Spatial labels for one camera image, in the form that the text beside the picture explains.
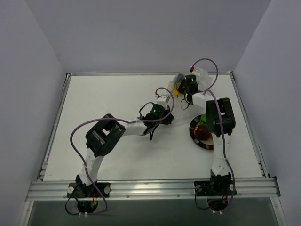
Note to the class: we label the red fake apple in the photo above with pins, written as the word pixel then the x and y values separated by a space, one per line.
pixel 201 132

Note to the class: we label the clear plastic bag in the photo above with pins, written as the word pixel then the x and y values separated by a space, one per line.
pixel 203 81

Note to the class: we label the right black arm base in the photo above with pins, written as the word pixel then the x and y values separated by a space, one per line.
pixel 217 199

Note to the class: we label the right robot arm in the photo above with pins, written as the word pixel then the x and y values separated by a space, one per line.
pixel 220 122

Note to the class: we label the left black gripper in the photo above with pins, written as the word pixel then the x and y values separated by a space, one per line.
pixel 167 115

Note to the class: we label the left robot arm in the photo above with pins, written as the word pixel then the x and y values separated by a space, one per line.
pixel 106 133

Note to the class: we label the aluminium front rail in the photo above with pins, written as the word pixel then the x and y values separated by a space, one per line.
pixel 152 189

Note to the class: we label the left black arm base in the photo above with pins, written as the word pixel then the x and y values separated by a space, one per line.
pixel 86 198

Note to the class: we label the green fake melon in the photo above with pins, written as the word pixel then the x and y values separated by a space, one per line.
pixel 203 120

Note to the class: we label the yellow fake lemon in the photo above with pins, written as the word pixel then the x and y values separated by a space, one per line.
pixel 177 90

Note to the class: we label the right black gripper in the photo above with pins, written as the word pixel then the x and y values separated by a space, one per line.
pixel 182 83

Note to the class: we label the round dark rimmed plate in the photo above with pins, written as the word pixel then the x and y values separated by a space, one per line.
pixel 208 144

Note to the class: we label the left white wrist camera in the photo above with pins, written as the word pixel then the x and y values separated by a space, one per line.
pixel 163 100

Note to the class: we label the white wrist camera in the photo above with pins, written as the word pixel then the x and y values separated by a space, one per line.
pixel 196 71
pixel 163 100

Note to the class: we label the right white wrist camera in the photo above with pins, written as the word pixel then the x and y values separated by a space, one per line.
pixel 196 71

